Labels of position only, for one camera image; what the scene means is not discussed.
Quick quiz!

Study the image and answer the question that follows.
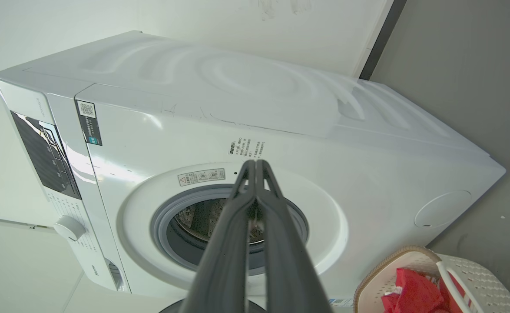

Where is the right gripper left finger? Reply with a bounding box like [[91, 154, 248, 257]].
[[180, 160, 257, 313]]

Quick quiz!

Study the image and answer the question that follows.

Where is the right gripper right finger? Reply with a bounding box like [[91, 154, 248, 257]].
[[255, 160, 334, 313]]

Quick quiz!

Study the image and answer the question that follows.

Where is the red jersey garment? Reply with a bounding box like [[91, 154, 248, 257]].
[[381, 267, 474, 313]]

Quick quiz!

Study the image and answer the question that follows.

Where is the white washing machine dial knob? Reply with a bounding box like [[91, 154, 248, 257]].
[[54, 215, 86, 242]]

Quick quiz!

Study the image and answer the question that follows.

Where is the cream perforated laundry basket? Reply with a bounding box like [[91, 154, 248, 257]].
[[353, 246, 510, 313]]

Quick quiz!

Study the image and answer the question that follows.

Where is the black glossy display control panel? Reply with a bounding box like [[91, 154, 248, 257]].
[[10, 111, 82, 200]]

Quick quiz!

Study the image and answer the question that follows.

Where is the grey warning sticker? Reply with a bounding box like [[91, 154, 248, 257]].
[[178, 169, 226, 186]]

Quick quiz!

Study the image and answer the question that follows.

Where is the white front-load washing machine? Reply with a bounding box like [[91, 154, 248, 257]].
[[0, 30, 507, 306]]

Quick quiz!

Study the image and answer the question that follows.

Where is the round white filter cover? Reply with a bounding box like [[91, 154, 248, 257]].
[[414, 190, 473, 228]]

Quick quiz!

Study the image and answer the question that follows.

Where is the dark QR code sticker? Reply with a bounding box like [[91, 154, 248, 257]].
[[76, 100, 103, 146]]

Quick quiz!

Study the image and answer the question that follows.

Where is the dark wall baseboard strip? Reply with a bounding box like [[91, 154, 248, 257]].
[[359, 0, 407, 81]]

